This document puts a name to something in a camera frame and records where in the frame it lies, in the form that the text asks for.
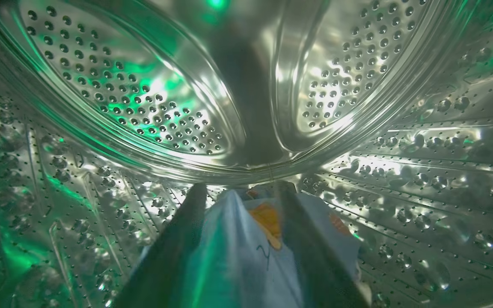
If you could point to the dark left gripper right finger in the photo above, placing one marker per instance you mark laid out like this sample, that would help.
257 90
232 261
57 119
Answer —
319 273

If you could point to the blue cartoon print garment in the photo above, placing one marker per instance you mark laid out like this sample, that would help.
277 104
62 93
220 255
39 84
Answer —
238 256

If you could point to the steel perforated washer drum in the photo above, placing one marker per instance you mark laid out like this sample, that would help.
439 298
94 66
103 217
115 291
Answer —
101 85

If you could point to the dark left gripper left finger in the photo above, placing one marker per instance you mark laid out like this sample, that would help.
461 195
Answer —
173 265

